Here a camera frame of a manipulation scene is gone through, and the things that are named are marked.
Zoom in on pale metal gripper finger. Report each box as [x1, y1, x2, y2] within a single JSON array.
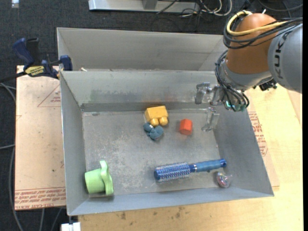
[[201, 107, 220, 132], [194, 81, 213, 105]]

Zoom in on orange-red block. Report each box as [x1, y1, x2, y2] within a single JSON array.
[[179, 118, 193, 136]]

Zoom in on yellow toy block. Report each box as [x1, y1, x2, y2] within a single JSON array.
[[144, 105, 169, 127]]

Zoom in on blue-grey cloth toy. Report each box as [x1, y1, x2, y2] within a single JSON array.
[[143, 122, 165, 141]]

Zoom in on clear multicoloured ball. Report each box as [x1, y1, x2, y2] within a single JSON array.
[[215, 171, 231, 189]]

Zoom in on blue round hairbrush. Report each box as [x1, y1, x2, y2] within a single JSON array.
[[153, 158, 228, 183]]

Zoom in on grey metal bin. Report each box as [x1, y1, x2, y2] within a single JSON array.
[[56, 27, 275, 217]]

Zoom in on light green plastic cup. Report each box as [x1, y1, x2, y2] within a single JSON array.
[[84, 160, 115, 197]]

